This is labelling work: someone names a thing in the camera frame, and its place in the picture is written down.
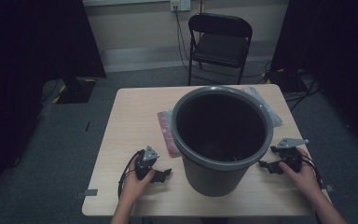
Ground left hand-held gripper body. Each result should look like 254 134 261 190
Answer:
134 145 160 181

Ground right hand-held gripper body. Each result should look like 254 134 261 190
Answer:
269 137 310 174

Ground grey plastic bin ring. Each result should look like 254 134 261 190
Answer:
170 85 275 172

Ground grey and pink garbage bag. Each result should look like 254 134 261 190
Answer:
157 86 283 159

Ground dark grey trash bin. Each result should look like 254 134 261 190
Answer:
175 92 268 198

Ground person's left hand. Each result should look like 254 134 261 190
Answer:
120 160 158 203

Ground person's right hand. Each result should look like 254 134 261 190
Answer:
278 147 323 203

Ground black stand base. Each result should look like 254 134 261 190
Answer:
55 77 97 105

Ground narrow black curtain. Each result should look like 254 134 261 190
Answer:
270 0 358 152

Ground black folding chair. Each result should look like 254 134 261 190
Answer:
187 12 254 86

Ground wide black curtain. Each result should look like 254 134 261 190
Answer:
0 0 107 206

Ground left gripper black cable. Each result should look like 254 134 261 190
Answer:
117 149 145 200

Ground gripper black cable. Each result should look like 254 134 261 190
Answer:
117 149 145 200
300 154 324 189

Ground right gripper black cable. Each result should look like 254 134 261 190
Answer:
300 154 324 189

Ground black floor cables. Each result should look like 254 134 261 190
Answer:
282 73 323 112

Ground white wall outlet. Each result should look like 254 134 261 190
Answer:
170 0 192 13

